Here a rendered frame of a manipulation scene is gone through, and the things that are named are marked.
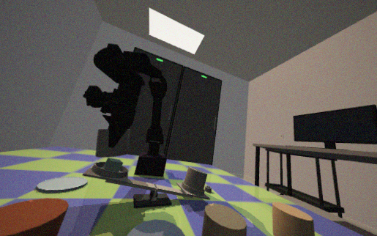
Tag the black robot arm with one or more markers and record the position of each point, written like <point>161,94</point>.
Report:
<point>123,68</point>

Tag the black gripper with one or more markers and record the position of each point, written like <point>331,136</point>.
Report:
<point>122,113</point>

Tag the dark grey cylinder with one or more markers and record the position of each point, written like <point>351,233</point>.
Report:
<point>195,179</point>
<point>104,151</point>

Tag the brown cylinder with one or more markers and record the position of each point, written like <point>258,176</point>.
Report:
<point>220,220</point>
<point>290,221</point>

